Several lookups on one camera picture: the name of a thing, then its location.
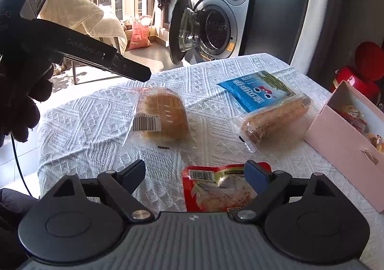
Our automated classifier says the large red snack packet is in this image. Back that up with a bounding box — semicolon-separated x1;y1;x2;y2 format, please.
181;162;272;214

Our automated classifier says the blue snack packet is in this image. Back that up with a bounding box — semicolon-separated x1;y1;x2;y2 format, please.
216;70;300;114

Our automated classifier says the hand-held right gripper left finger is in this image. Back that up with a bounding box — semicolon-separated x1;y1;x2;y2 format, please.
52;159;152;223

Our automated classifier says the red white-label snack packet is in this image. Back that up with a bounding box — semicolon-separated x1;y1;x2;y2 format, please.
352;118;369;133

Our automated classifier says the black cable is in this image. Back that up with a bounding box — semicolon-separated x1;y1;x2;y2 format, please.
10;133;34;198

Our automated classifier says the dark clothing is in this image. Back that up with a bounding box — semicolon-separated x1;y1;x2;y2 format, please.
0;187;39;270

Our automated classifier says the yellow red snack packet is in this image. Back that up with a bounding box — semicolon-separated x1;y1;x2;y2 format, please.
341;103;362;119

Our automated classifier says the small orange snack packet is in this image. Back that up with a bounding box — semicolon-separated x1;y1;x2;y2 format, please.
366;133;384;154

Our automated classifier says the bread bun packet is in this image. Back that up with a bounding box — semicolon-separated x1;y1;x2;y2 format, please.
129;87;195;142

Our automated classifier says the red lidded bin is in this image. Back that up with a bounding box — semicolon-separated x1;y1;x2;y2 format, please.
330;41;384;103

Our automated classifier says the white textured tablecloth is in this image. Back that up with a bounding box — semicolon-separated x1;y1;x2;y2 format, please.
37;53;384;270

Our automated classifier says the pink cardboard box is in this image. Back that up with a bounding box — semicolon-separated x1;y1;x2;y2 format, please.
304;79;384;214

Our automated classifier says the cream cloth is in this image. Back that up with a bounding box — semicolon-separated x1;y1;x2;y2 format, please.
39;0;128;52

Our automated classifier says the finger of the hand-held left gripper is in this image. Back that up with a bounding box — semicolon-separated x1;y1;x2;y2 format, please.
112;52;152;82

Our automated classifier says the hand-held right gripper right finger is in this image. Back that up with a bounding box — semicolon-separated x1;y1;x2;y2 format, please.
235;160;334;223

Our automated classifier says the chair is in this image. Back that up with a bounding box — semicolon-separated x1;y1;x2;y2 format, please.
60;58;90;87

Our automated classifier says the long cracker packet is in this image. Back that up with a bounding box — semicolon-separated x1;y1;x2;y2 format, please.
231;93;316;153

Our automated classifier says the pink plastic sack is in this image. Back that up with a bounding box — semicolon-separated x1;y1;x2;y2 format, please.
127;15;153;50

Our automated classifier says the silver washing machine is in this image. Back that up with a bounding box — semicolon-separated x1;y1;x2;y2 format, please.
168;0;260;67

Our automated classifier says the person's left hand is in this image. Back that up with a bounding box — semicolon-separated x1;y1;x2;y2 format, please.
0;55;55;148

